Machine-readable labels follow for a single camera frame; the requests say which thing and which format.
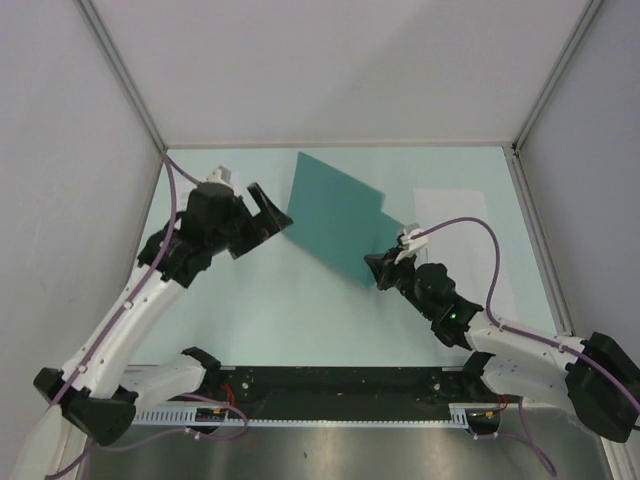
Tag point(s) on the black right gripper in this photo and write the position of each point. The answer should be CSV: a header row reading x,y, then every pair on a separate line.
x,y
383,267

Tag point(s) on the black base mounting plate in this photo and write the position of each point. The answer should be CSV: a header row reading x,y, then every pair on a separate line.
x,y
348,393

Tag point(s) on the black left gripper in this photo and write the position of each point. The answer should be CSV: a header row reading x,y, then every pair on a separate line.
x,y
262,227

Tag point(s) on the teal folder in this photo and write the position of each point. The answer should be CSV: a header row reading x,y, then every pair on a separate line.
x,y
338,219

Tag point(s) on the aluminium frame rail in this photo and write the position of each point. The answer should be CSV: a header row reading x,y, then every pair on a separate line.
x,y
548,272

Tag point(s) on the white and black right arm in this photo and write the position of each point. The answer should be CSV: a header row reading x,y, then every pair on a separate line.
x,y
593,379

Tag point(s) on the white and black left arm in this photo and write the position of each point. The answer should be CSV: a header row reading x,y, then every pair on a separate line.
x,y
88,387

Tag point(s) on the blank white paper sheet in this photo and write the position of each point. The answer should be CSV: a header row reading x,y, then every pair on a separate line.
x,y
466,248

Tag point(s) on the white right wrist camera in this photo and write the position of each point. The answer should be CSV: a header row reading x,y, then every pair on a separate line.
x,y
411,240

